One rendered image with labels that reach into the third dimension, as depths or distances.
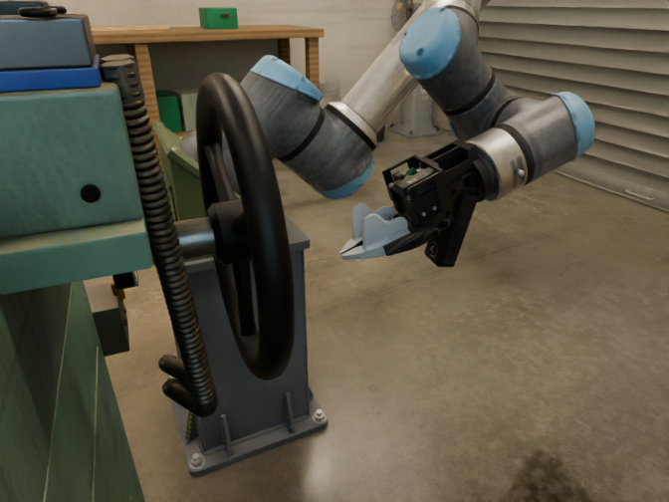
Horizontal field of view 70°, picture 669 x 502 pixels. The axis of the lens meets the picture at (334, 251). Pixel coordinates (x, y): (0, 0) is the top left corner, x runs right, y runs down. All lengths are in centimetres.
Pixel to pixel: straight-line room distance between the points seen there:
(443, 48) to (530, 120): 15
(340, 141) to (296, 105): 13
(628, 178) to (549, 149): 258
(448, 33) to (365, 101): 43
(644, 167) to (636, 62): 57
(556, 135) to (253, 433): 100
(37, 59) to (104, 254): 12
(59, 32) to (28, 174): 9
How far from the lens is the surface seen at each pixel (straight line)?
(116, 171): 36
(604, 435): 152
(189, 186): 94
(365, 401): 143
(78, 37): 36
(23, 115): 35
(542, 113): 71
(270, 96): 101
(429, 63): 71
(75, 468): 51
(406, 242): 61
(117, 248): 36
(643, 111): 319
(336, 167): 108
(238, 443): 132
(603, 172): 335
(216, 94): 40
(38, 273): 37
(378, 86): 111
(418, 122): 420
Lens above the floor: 101
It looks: 28 degrees down
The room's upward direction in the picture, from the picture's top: straight up
